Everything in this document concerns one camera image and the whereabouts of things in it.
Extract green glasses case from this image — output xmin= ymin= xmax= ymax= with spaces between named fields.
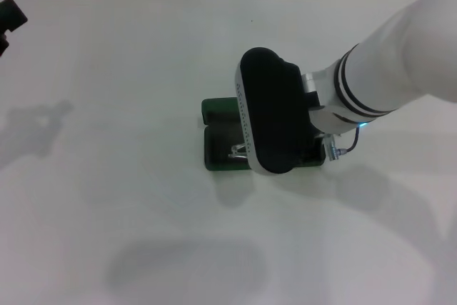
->
xmin=200 ymin=96 xmax=328 ymax=173

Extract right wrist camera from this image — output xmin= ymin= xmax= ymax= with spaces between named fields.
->
xmin=235 ymin=46 xmax=312 ymax=178

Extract right arm dark cable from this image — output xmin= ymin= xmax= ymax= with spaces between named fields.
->
xmin=338 ymin=124 xmax=362 ymax=154

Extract right wrist silver plug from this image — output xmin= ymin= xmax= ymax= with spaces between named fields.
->
xmin=322 ymin=133 xmax=342 ymax=161

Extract clear plastic glasses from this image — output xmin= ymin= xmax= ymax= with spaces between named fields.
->
xmin=227 ymin=142 xmax=251 ymax=161

